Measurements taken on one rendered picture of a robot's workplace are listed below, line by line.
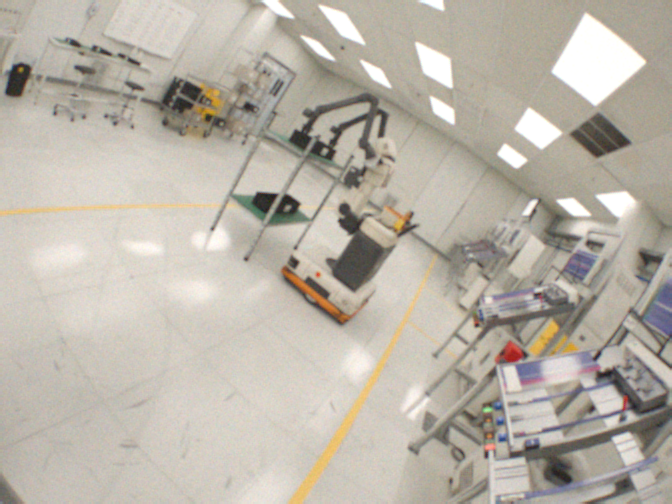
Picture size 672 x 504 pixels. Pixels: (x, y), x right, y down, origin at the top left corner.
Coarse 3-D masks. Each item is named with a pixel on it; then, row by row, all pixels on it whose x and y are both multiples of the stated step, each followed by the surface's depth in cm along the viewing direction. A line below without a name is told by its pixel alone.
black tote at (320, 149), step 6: (294, 132) 249; (300, 132) 248; (294, 138) 250; (300, 138) 248; (306, 138) 246; (294, 144) 251; (300, 144) 249; (306, 144) 247; (318, 144) 261; (324, 144) 301; (312, 150) 259; (318, 150) 268; (324, 150) 276; (330, 150) 286; (336, 150) 298; (324, 156) 284; (330, 156) 294
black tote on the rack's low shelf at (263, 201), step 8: (256, 192) 266; (264, 192) 277; (256, 200) 266; (264, 200) 264; (272, 200) 298; (288, 200) 319; (296, 200) 316; (264, 208) 265; (280, 208) 284; (288, 208) 296; (296, 208) 312
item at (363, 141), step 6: (372, 96) 231; (372, 102) 233; (378, 102) 233; (372, 108) 233; (372, 114) 234; (366, 120) 235; (372, 120) 234; (366, 126) 235; (366, 132) 235; (360, 138) 233; (366, 138) 232; (360, 144) 233; (366, 144) 233
